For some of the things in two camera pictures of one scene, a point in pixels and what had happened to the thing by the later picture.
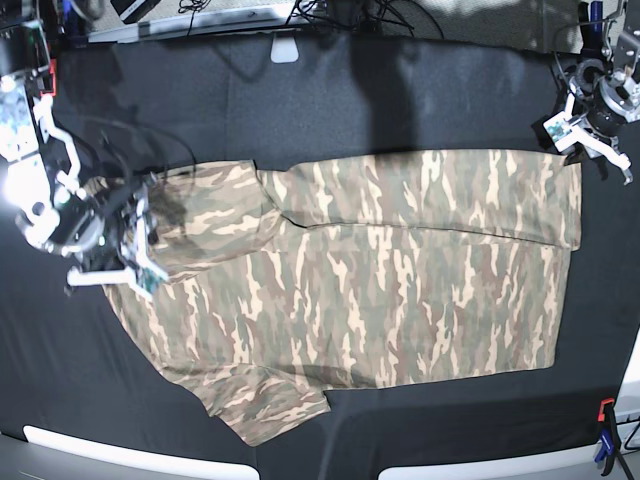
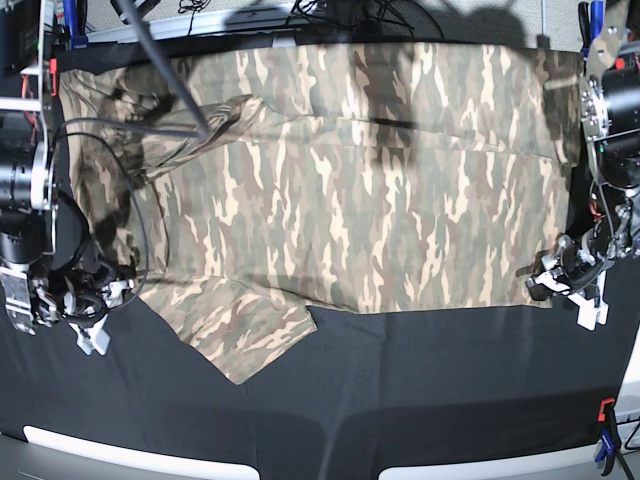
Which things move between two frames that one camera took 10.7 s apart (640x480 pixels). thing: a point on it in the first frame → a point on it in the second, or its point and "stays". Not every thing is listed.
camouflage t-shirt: x=276 y=287 → x=260 y=180
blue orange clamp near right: x=608 y=431 stays
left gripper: x=94 y=229 → x=78 y=295
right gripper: x=608 y=104 → x=581 y=265
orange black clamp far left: x=53 y=74 stays
